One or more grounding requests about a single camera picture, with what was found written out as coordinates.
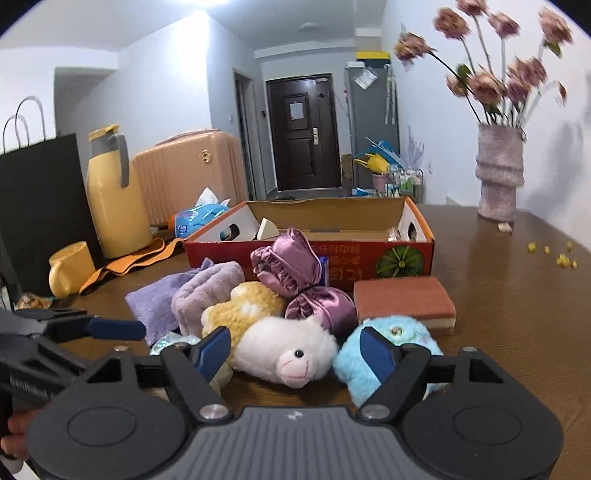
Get light blue fluffy plush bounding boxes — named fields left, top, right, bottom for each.
left=332, top=316, right=444, bottom=407

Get black paper shopping bag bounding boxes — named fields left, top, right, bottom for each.
left=1, top=134, right=103, bottom=296

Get blue tissue pack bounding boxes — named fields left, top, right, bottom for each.
left=174, top=188, right=230, bottom=239

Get yellow ceramic mug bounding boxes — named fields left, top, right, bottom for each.
left=48, top=241, right=95, bottom=299

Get purple linen drawstring pouch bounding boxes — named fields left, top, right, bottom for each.
left=125, top=258, right=214, bottom=346

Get person left hand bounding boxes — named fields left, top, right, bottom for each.
left=1, top=410, right=39, bottom=460

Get red brown sponge block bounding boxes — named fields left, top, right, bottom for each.
left=353, top=276, right=457, bottom=336

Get dried pink roses bouquet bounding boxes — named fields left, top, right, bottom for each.
left=394, top=1, right=573, bottom=132

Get fallen pink petal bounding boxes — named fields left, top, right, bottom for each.
left=497, top=222, right=513, bottom=234

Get yellow dried petals crumbs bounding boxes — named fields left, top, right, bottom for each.
left=527, top=241, right=578, bottom=269

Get mauve satin scrunchie bonnet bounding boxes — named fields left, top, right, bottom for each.
left=250, top=228, right=358, bottom=338

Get red orange cardboard box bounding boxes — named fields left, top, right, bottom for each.
left=184, top=197, right=435, bottom=290

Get yellow blue bag pile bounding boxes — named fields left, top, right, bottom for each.
left=353, top=137, right=404, bottom=175

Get yellow thermos jug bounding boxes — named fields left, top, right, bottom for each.
left=86, top=124, right=152, bottom=259

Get snack packet with nuts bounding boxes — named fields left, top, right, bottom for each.
left=16, top=293, right=53, bottom=310

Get iridescent plastic ball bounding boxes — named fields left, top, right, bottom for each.
left=149, top=330, right=235, bottom=393

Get orange cloth strap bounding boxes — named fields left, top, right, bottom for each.
left=78, top=236, right=187, bottom=296

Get grey refrigerator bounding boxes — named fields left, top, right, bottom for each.
left=344, top=62, right=401, bottom=163

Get pink ribbed vase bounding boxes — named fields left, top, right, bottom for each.
left=476, top=123, right=525, bottom=223

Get white yellow sheep plush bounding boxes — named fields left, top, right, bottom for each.
left=201, top=282, right=339, bottom=389

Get pink ribbed suitcase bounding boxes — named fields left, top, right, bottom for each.
left=131, top=129, right=249, bottom=226

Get wire storage rack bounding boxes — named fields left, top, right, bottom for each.
left=372, top=168, right=425, bottom=203

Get dark brown entrance door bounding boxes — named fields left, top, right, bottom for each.
left=266, top=74, right=342, bottom=191

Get lilac fluffy towel roll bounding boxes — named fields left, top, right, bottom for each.
left=171, top=261, right=245, bottom=336

